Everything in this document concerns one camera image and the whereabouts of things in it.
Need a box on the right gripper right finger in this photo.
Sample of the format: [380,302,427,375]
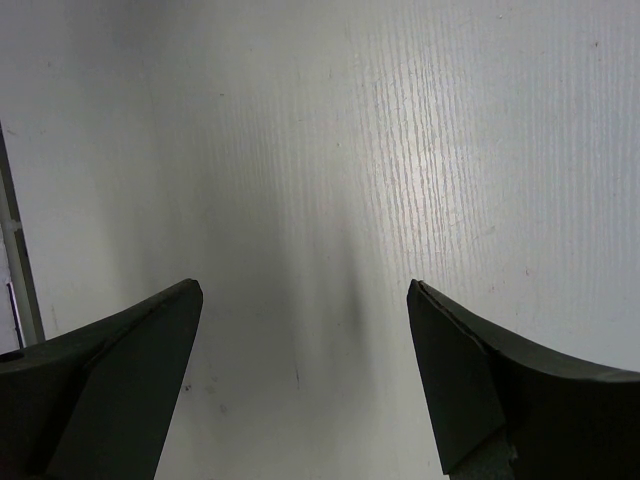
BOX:
[407,280,639,479]

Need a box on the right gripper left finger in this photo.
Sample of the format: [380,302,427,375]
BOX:
[1,279,203,479]

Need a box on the aluminium table edge rail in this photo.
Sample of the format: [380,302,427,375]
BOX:
[1,131,45,348]

